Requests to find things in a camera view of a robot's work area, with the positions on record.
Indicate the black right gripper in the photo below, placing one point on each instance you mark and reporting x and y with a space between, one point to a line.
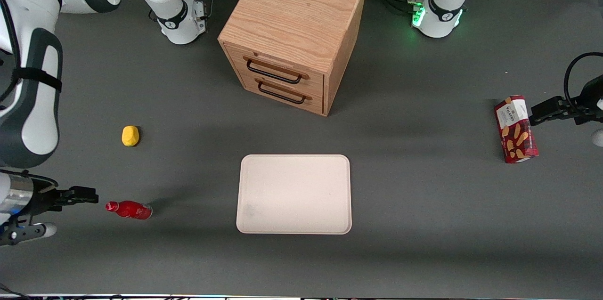
43 199

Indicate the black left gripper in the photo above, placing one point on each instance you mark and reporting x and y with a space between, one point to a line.
590 98

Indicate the red coke bottle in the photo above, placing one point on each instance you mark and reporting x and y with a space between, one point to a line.
132 210

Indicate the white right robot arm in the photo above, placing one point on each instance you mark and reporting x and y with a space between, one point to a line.
37 102

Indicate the white rectangular tray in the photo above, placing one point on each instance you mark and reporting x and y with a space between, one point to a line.
294 194

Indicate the red shortbread cookie box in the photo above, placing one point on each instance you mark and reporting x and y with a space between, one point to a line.
516 130

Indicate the yellow toy lemon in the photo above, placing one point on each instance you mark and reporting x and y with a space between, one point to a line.
130 136

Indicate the wooden two-drawer cabinet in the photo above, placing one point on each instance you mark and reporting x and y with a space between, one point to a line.
297 12

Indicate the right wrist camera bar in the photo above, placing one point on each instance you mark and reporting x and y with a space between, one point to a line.
26 234

